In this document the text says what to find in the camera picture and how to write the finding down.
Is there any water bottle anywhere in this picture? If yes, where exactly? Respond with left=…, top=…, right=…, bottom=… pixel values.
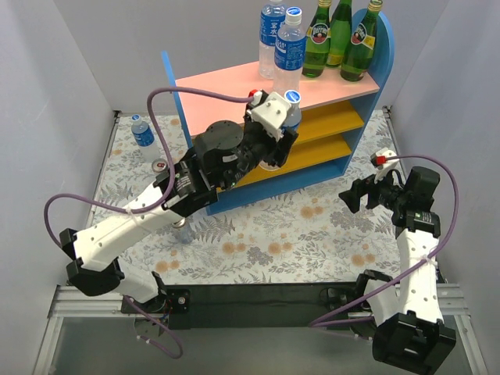
left=259, top=89, right=302, bottom=173
left=259, top=0, right=287, bottom=80
left=131, top=114, right=160, bottom=163
left=273, top=6, right=306, bottom=95

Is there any green Perrier bottle yellow label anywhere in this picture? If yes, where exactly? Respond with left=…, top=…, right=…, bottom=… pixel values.
left=302, top=0, right=331, bottom=78

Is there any green Perrier bottle red label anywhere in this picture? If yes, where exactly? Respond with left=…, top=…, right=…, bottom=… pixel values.
left=341, top=0, right=383, bottom=82

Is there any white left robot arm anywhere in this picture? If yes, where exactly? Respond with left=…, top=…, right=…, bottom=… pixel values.
left=59, top=114, right=298, bottom=313

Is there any clear bottle under left arm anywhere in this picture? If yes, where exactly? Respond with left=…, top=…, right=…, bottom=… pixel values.
left=172, top=218, right=195, bottom=245

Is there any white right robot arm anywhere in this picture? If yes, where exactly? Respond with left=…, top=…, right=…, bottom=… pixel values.
left=339, top=162, right=456, bottom=374

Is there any blue wooden shelf unit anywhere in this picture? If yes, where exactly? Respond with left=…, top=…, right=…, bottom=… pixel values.
left=162, top=12, right=395, bottom=215

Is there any red bull can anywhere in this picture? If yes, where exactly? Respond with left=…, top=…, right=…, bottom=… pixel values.
left=152, top=158, right=169, bottom=174

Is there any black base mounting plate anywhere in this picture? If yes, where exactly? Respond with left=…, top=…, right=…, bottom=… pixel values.
left=139, top=282, right=360, bottom=330

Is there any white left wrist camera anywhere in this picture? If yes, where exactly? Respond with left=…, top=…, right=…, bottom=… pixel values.
left=247, top=91, right=291, bottom=141

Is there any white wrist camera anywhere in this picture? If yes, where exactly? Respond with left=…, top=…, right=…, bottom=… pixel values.
left=370, top=148, right=398, bottom=184
left=247, top=91, right=291, bottom=141

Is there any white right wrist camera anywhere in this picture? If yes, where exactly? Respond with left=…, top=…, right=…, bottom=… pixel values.
left=370, top=148, right=398, bottom=184

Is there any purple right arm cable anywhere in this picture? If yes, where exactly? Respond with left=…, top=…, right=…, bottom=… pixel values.
left=308, top=155, right=459, bottom=329

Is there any aluminium frame rail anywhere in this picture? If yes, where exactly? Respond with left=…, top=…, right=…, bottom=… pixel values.
left=33, top=286, right=134, bottom=374

